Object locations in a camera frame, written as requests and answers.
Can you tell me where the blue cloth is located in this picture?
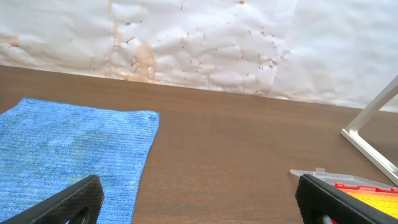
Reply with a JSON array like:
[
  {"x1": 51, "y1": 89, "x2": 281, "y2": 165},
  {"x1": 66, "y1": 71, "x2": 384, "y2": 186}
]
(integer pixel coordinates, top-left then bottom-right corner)
[{"x1": 0, "y1": 97, "x2": 160, "y2": 224}]

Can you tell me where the white and blue stand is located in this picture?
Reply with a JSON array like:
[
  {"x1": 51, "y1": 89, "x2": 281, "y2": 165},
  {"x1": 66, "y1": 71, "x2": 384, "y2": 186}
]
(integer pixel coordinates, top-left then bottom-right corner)
[{"x1": 340, "y1": 75, "x2": 398, "y2": 187}]

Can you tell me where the red and yellow tip box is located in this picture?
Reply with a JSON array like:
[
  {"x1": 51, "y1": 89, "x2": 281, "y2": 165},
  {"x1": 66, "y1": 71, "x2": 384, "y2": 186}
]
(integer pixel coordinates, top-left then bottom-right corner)
[{"x1": 290, "y1": 167, "x2": 398, "y2": 224}]

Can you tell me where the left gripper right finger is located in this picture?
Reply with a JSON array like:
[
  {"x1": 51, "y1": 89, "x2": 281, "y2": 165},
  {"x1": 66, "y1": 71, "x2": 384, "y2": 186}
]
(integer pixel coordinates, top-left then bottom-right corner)
[{"x1": 295, "y1": 173, "x2": 398, "y2": 224}]

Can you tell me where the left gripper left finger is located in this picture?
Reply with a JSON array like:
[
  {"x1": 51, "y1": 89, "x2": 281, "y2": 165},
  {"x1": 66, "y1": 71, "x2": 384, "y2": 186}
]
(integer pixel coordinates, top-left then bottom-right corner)
[{"x1": 0, "y1": 174, "x2": 105, "y2": 224}]

